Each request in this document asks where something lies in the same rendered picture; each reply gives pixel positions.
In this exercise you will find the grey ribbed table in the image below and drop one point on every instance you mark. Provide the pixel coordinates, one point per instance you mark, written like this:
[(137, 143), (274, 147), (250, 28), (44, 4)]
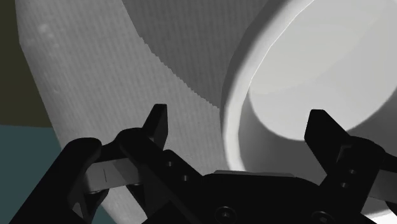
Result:
[(93, 77)]

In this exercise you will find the white bowl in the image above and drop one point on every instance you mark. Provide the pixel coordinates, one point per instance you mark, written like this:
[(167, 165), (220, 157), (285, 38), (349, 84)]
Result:
[(310, 62)]

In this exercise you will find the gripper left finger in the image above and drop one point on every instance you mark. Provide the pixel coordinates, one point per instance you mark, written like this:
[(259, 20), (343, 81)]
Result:
[(145, 161)]

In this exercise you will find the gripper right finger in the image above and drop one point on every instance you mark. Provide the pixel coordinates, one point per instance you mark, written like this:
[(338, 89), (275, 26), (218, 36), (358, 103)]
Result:
[(341, 155)]

